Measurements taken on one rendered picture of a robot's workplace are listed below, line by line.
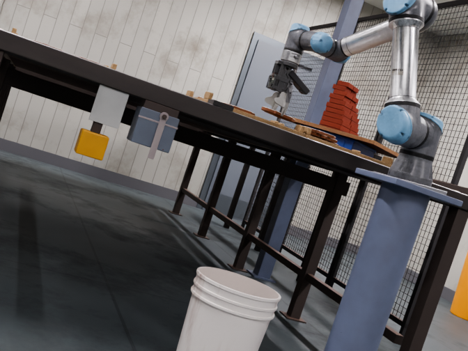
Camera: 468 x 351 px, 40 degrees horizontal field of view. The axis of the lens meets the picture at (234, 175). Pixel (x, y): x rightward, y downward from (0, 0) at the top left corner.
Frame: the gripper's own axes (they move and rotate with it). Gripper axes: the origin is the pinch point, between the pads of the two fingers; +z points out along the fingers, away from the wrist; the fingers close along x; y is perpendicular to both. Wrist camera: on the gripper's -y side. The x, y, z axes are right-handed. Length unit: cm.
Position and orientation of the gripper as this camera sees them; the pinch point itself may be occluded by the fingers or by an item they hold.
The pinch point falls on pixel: (278, 114)
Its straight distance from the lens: 256.9
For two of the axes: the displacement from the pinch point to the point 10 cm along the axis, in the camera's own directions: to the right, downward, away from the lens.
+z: -3.0, 9.5, 0.5
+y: -9.0, -2.6, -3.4
